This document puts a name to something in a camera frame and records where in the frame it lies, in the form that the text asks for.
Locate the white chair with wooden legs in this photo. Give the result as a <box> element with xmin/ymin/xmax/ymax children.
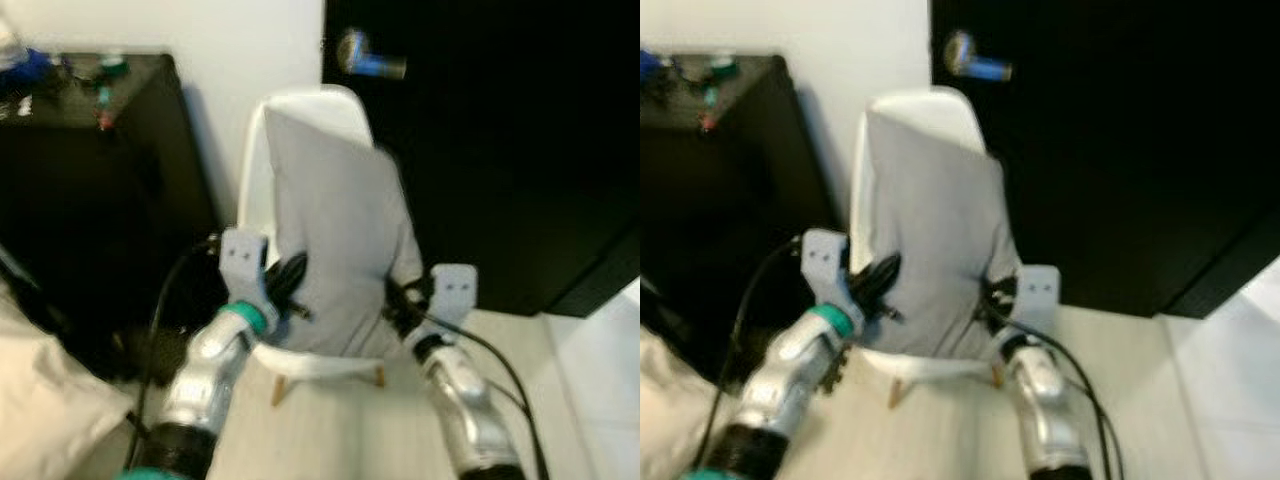
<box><xmin>237</xmin><ymin>85</ymin><xmax>421</xmax><ymax>406</ymax></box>
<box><xmin>848</xmin><ymin>88</ymin><xmax>1031</xmax><ymax>409</ymax></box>

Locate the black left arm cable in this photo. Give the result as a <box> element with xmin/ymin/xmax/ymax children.
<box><xmin>690</xmin><ymin>237</ymin><xmax>806</xmax><ymax>471</ymax></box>
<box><xmin>125</xmin><ymin>235</ymin><xmax>223</xmax><ymax>471</ymax></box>

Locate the grey pillow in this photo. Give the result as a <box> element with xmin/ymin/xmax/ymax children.
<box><xmin>865</xmin><ymin>108</ymin><xmax>1026</xmax><ymax>359</ymax></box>
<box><xmin>262</xmin><ymin>105</ymin><xmax>426</xmax><ymax>359</ymax></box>

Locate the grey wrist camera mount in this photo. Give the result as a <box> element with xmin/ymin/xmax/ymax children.
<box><xmin>218</xmin><ymin>228</ymin><xmax>269</xmax><ymax>306</ymax></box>
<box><xmin>800</xmin><ymin>228</ymin><xmax>851</xmax><ymax>311</ymax></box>
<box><xmin>430</xmin><ymin>263</ymin><xmax>478</xmax><ymax>326</ymax></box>
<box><xmin>1015</xmin><ymin>265</ymin><xmax>1061</xmax><ymax>326</ymax></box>

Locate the black door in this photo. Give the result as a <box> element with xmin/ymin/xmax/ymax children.
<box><xmin>930</xmin><ymin>0</ymin><xmax>1280</xmax><ymax>319</ymax></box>
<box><xmin>322</xmin><ymin>0</ymin><xmax>641</xmax><ymax>319</ymax></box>

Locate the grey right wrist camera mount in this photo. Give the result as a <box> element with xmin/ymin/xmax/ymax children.
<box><xmin>1015</xmin><ymin>265</ymin><xmax>1061</xmax><ymax>326</ymax></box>
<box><xmin>430</xmin><ymin>263</ymin><xmax>478</xmax><ymax>326</ymax></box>

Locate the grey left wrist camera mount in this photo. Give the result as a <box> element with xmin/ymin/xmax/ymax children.
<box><xmin>218</xmin><ymin>228</ymin><xmax>269</xmax><ymax>306</ymax></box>
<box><xmin>800</xmin><ymin>228</ymin><xmax>851</xmax><ymax>311</ymax></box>

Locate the silver door handle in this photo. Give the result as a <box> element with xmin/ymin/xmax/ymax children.
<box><xmin>338</xmin><ymin>28</ymin><xmax>408</xmax><ymax>81</ymax></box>
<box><xmin>945</xmin><ymin>30</ymin><xmax>1013</xmax><ymax>83</ymax></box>

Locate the black cabinet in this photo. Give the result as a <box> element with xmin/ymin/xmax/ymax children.
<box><xmin>640</xmin><ymin>55</ymin><xmax>841</xmax><ymax>386</ymax></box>
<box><xmin>0</xmin><ymin>52</ymin><xmax>221</xmax><ymax>381</ymax></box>

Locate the blue item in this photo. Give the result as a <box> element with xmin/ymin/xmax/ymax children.
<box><xmin>0</xmin><ymin>45</ymin><xmax>51</xmax><ymax>96</ymax></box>
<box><xmin>640</xmin><ymin>50</ymin><xmax>671</xmax><ymax>101</ymax></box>

